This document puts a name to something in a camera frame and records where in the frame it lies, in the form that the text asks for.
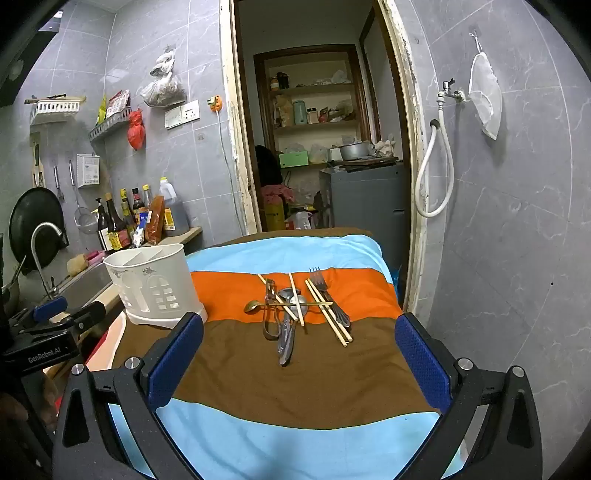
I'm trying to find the red plastic bag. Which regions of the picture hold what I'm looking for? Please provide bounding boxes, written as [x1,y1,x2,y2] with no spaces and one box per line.
[127,109,145,151]

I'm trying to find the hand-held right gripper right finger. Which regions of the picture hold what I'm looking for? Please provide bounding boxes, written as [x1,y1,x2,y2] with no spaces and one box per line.
[394,313,544,480]

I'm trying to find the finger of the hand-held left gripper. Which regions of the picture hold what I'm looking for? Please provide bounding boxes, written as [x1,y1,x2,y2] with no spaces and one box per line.
[67,300,106,329]
[18,296,68,330]

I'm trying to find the red and white packets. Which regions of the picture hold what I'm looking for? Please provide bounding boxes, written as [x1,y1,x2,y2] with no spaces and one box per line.
[107,90,131,118]

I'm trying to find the white wall basket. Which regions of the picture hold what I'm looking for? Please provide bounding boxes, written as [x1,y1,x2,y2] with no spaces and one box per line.
[30,98,80,125]

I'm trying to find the yellow cap sauce bottle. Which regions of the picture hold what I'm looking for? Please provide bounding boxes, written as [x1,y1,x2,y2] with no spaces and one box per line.
[119,188,136,232]

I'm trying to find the orange seasoning packet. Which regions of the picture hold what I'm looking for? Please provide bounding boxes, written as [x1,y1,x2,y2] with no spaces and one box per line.
[144,195,166,245]

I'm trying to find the yellow gas cylinder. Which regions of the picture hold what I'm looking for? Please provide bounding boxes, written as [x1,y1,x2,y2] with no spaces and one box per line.
[263,194,287,232]

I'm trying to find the white mesh bag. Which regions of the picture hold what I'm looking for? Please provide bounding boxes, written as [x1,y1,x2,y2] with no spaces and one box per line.
[468,32,502,140]

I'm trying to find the hanging wire strainer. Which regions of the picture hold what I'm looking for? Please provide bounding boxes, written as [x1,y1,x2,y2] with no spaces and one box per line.
[68,160,99,234]

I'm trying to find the silver fork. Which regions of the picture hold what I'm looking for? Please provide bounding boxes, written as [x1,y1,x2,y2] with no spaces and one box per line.
[314,270,352,332]
[308,267,345,324]

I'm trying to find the grey washing machine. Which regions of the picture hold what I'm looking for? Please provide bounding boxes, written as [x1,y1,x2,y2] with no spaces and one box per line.
[318,161,409,273]

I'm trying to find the gold spoon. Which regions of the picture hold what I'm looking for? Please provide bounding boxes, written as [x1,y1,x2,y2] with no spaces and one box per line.
[244,300,334,315]

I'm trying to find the striped blanket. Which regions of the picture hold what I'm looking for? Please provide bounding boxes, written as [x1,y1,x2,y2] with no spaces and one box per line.
[85,227,462,480]

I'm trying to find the white hose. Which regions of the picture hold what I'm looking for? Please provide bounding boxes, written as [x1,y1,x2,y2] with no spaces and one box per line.
[414,99,455,217]

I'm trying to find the peach and red cloth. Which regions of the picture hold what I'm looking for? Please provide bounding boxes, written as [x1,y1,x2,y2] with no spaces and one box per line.
[85,311,126,372]

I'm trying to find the black range hood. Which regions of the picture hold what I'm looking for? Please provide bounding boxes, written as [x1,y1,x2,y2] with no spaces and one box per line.
[0,28,56,109]

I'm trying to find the wall socket panel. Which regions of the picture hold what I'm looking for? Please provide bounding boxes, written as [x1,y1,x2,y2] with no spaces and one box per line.
[165,100,200,129]

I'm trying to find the worn white door frame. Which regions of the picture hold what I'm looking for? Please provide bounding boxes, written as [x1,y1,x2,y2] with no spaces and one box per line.
[219,0,428,315]

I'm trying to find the white wall box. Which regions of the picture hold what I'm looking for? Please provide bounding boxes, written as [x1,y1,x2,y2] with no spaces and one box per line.
[76,153,101,188]

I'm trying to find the black wok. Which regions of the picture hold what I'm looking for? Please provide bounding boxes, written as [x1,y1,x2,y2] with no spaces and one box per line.
[9,187,65,273]

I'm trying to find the silver spoon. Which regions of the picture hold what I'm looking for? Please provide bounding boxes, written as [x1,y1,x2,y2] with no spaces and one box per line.
[283,295,308,363]
[277,287,302,366]

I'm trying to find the pink cloth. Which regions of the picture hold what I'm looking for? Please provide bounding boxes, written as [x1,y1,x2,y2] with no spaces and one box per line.
[261,185,295,204]

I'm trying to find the white power cable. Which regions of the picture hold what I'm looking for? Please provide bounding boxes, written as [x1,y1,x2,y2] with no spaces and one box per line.
[216,111,242,222]

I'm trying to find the black hanging clothing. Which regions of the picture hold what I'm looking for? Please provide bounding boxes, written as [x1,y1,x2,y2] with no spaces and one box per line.
[255,144,282,185]

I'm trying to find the white plastic bag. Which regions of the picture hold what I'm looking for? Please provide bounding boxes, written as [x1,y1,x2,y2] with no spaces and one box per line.
[150,47,177,77]

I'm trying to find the metal tongs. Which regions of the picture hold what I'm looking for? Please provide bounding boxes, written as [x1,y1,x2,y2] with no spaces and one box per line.
[262,278,283,341]

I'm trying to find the metal wall tap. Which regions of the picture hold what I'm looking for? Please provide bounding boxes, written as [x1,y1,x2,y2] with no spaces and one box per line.
[438,80,467,104]

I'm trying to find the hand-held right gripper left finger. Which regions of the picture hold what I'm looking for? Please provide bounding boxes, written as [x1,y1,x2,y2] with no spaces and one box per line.
[53,313,206,480]

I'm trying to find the wooden shelf unit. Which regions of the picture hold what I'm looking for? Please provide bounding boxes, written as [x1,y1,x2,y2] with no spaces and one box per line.
[253,44,372,167]

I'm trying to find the pump bottle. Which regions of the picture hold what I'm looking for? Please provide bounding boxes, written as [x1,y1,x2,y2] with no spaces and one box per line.
[95,198,109,245]

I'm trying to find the clear bag of dried goods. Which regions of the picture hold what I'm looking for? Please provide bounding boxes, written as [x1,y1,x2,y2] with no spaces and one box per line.
[140,71,187,108]

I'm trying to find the aluminium pot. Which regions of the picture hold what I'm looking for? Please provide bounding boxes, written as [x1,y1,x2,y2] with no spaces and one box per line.
[339,141,370,161]

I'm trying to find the grey wall shelf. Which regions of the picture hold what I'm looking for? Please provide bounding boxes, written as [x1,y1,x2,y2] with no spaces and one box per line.
[89,107,132,143]

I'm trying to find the curved sink faucet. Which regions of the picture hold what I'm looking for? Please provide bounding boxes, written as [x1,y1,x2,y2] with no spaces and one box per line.
[31,222,63,301]

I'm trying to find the white plastic utensil holder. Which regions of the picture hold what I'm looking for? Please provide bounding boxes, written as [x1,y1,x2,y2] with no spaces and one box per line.
[103,244,208,328]

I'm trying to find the steel sink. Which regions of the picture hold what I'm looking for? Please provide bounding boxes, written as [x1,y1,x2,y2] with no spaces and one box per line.
[55,263,114,310]

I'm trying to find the large dark sauce bottle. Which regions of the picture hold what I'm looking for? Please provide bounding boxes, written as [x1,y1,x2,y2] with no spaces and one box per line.
[104,193,131,252]

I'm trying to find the cooking oil jug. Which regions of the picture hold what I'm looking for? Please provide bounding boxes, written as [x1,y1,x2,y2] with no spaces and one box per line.
[158,178,190,236]

